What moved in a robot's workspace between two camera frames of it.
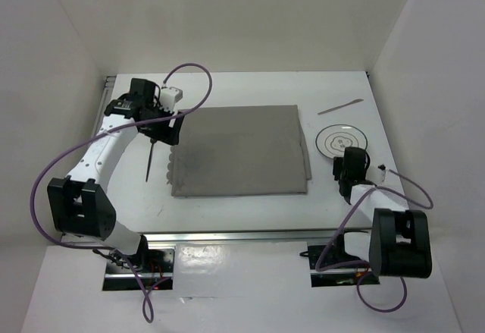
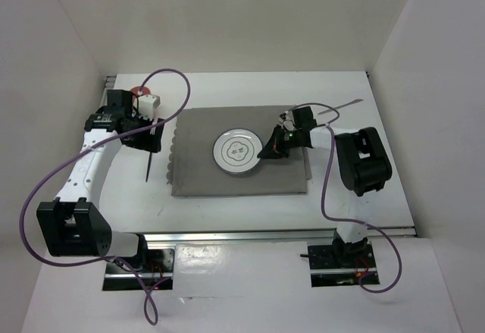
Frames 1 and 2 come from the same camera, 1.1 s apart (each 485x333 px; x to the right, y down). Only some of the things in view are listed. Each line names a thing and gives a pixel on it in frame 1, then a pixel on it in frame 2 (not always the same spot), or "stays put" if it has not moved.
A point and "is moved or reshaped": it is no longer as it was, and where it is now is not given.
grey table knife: [340, 106] stays put
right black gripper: [337, 163] → [274, 148]
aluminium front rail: [248, 237] stays put
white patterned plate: [332, 141] is moved or reshaped
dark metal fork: [152, 141] stays put
